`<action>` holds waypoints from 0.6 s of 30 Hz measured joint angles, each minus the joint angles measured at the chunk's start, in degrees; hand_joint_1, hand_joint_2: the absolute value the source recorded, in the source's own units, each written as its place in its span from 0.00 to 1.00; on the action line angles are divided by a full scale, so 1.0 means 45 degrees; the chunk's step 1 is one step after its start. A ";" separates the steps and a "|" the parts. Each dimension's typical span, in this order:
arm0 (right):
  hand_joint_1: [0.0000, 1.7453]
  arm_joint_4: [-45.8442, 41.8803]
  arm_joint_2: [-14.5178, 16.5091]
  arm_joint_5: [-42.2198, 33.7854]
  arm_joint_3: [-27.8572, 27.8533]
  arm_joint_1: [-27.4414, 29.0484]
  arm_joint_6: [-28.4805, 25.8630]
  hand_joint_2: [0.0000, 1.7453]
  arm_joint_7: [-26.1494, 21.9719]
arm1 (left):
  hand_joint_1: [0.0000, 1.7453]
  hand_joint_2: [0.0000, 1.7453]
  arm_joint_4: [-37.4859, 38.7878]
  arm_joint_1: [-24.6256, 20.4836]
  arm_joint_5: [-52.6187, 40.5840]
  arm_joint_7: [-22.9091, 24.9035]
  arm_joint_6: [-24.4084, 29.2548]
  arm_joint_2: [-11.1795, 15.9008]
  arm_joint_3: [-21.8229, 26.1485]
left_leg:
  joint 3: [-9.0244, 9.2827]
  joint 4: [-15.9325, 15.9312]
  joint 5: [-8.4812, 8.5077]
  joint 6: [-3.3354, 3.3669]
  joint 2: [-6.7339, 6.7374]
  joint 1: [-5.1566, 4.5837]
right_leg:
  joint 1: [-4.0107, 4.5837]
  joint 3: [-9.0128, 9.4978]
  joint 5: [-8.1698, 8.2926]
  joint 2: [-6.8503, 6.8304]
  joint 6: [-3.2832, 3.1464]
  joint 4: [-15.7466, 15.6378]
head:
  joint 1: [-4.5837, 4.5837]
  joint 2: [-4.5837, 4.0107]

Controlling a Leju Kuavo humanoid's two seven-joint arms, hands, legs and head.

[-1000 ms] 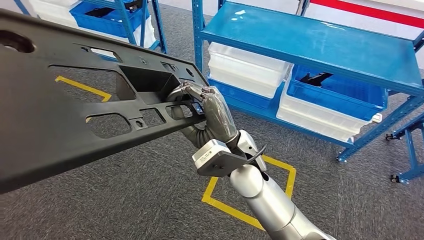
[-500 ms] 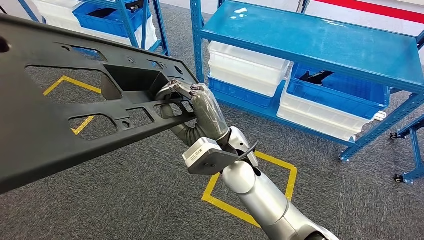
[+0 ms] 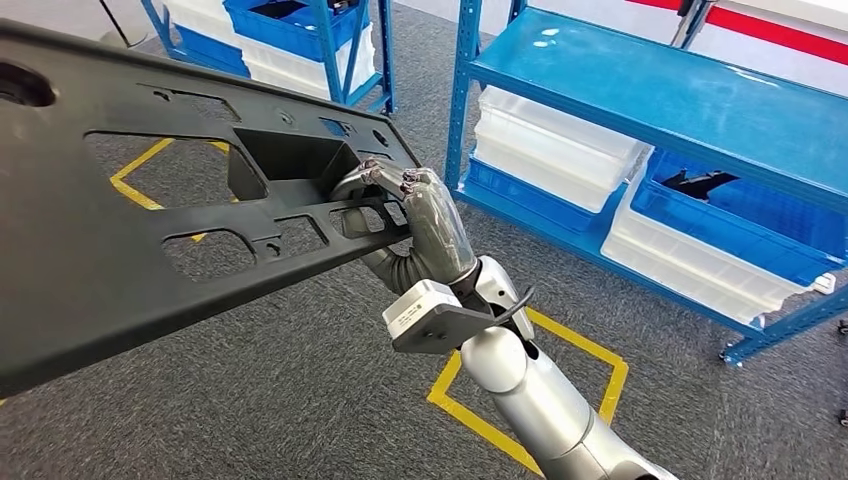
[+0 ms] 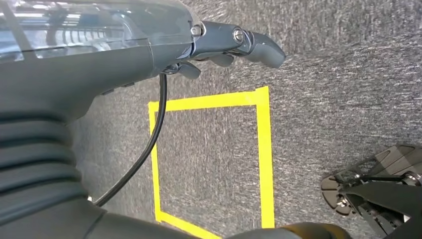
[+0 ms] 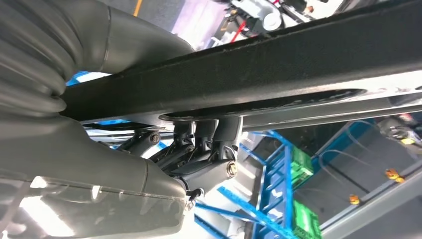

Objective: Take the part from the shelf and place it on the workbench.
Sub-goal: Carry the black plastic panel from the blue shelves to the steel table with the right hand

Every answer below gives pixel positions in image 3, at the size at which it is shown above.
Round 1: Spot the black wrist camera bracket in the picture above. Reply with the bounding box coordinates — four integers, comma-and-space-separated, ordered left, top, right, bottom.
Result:
390, 301, 538, 356

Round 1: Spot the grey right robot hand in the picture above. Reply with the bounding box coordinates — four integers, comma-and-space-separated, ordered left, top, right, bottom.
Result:
329, 156, 480, 287

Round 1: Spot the black plastic panel part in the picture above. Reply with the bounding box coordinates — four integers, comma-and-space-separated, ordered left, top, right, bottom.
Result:
0, 18, 423, 399

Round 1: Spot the small black plastic part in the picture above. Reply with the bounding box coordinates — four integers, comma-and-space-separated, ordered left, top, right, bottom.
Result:
659, 168, 740, 202

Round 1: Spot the red barrier belt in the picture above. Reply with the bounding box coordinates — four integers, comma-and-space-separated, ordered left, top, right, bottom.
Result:
625, 0, 848, 68

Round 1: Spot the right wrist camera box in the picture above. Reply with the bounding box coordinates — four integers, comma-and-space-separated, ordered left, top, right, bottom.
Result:
382, 279, 465, 340

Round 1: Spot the blue metal shelf rack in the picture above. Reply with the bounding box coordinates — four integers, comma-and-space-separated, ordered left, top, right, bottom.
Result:
140, 0, 399, 115
443, 0, 848, 368

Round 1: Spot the white plastic crate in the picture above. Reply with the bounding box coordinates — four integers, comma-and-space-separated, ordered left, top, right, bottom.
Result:
473, 86, 647, 215
238, 23, 377, 102
600, 172, 837, 326
162, 0, 240, 48

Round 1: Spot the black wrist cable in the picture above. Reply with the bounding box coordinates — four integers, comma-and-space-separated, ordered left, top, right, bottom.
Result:
490, 284, 537, 326

